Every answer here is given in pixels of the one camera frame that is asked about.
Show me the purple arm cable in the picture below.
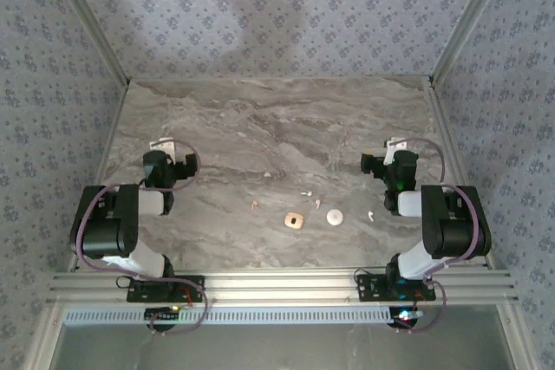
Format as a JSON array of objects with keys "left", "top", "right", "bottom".
[
  {"left": 75, "top": 139, "right": 210, "bottom": 336},
  {"left": 389, "top": 138, "right": 491, "bottom": 336}
]

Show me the black controller board with led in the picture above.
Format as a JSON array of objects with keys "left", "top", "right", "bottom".
[
  {"left": 388, "top": 305, "right": 425, "bottom": 328},
  {"left": 144, "top": 307, "right": 182, "bottom": 323}
]

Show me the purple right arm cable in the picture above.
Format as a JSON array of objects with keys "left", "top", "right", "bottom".
[{"left": 389, "top": 138, "right": 491, "bottom": 336}]

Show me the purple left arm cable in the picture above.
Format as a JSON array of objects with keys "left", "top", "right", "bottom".
[{"left": 75, "top": 139, "right": 210, "bottom": 336}]

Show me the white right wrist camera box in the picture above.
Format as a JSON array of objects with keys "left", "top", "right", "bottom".
[{"left": 384, "top": 137, "right": 408, "bottom": 166}]

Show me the aluminium corner post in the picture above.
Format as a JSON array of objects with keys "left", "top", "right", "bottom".
[
  {"left": 45, "top": 0, "right": 131, "bottom": 85},
  {"left": 430, "top": 0, "right": 520, "bottom": 85}
]

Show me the aluminium front mounting rail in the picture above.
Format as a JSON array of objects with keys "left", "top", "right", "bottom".
[{"left": 47, "top": 269, "right": 519, "bottom": 307}]

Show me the grey metal lower panel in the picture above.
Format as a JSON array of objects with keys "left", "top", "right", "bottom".
[{"left": 55, "top": 321, "right": 517, "bottom": 370}]

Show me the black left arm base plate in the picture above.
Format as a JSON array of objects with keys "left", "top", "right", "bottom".
[{"left": 126, "top": 275, "right": 206, "bottom": 304}]

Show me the grey slotted cable duct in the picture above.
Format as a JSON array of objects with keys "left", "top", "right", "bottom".
[{"left": 62, "top": 304, "right": 404, "bottom": 327}]

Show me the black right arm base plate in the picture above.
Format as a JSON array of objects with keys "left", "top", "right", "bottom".
[{"left": 354, "top": 272, "right": 437, "bottom": 304}]

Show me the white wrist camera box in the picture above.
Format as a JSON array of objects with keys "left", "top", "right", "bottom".
[
  {"left": 384, "top": 137, "right": 408, "bottom": 166},
  {"left": 149, "top": 138, "right": 177, "bottom": 159}
]

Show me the aluminium lower frame leg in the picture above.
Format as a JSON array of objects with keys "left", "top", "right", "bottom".
[
  {"left": 23, "top": 304, "right": 66, "bottom": 370},
  {"left": 496, "top": 303, "right": 532, "bottom": 370}
]

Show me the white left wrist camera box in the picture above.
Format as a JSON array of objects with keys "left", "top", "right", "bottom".
[{"left": 149, "top": 138, "right": 177, "bottom": 159}]

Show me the aluminium table side rail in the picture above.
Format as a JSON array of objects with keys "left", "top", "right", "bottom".
[
  {"left": 426, "top": 81, "right": 498, "bottom": 269},
  {"left": 69, "top": 79, "right": 131, "bottom": 271}
]

